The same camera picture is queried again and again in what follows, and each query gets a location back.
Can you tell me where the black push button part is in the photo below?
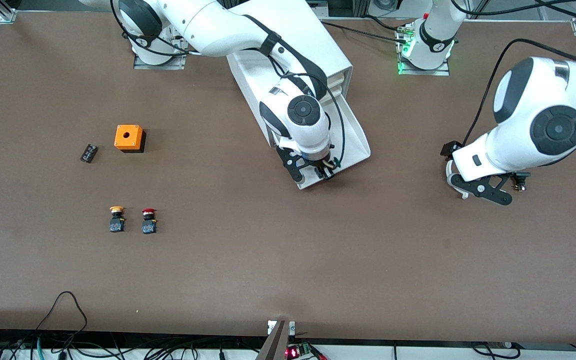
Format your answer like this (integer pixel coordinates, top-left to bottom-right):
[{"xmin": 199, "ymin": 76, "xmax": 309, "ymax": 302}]
[{"xmin": 512, "ymin": 171, "xmax": 532, "ymax": 192}]

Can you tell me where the white curved plastic arc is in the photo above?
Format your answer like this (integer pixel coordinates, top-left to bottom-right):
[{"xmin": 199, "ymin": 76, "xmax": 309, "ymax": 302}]
[{"xmin": 445, "ymin": 159, "xmax": 470, "ymax": 200}]

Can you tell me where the circuit board with red LED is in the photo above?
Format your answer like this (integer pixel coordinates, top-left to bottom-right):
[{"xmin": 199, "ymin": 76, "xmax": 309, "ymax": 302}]
[{"xmin": 286, "ymin": 342, "xmax": 328, "ymax": 360}]

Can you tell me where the small black contact block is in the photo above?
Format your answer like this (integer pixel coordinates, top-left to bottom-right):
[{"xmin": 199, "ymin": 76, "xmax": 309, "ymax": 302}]
[{"xmin": 79, "ymin": 144, "xmax": 100, "ymax": 164}]

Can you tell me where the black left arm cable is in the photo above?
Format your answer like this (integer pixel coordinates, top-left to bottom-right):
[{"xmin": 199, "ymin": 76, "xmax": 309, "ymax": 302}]
[{"xmin": 450, "ymin": 0, "xmax": 576, "ymax": 147}]

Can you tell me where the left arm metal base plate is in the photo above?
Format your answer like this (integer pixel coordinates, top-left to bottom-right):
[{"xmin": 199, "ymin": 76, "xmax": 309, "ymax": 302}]
[{"xmin": 396, "ymin": 24, "xmax": 451, "ymax": 77}]

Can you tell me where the black cable on table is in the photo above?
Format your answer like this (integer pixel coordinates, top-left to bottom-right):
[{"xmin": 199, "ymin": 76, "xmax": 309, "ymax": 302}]
[{"xmin": 319, "ymin": 15, "xmax": 410, "ymax": 45}]

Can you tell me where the grey camera mount pole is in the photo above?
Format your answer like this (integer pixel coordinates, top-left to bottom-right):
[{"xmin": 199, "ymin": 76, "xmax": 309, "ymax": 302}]
[{"xmin": 255, "ymin": 320, "xmax": 297, "ymax": 360}]

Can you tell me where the red push button switch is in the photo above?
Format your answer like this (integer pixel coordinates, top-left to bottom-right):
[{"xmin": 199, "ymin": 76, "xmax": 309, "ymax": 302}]
[{"xmin": 140, "ymin": 208, "xmax": 159, "ymax": 235}]

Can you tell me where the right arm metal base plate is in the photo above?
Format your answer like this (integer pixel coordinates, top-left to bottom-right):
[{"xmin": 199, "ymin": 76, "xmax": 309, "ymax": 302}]
[{"xmin": 132, "ymin": 30, "xmax": 189, "ymax": 71}]

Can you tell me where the orange button enclosure box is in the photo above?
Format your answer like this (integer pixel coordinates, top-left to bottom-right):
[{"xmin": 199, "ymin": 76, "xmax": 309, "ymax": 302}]
[{"xmin": 113, "ymin": 124, "xmax": 147, "ymax": 154}]

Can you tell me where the yellow push button switch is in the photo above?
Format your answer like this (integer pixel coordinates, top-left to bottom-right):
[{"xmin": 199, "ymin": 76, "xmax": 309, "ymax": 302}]
[{"xmin": 108, "ymin": 206, "xmax": 127, "ymax": 234}]

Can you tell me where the black cable bundle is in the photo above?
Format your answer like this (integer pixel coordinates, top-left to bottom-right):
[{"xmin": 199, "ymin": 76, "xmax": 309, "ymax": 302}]
[{"xmin": 0, "ymin": 327, "xmax": 269, "ymax": 360}]

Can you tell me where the black looped cable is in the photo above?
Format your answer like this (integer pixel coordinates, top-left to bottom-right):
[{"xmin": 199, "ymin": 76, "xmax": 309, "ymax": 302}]
[{"xmin": 34, "ymin": 291, "xmax": 89, "ymax": 346}]

